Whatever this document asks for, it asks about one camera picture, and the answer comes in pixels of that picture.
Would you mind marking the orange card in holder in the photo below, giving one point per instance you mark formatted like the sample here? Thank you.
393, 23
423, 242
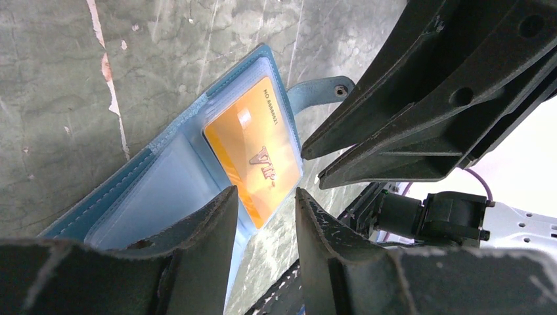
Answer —
252, 140

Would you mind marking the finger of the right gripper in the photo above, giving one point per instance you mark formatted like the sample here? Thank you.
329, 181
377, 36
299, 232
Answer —
467, 115
429, 42

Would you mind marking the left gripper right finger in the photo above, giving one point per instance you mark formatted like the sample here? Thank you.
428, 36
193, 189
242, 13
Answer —
345, 273

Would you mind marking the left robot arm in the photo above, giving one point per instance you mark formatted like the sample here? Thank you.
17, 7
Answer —
446, 219

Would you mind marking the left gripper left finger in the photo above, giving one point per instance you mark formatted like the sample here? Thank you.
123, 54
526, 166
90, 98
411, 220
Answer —
182, 270

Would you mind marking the blue card holder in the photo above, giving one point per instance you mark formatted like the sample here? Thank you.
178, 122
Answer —
178, 172

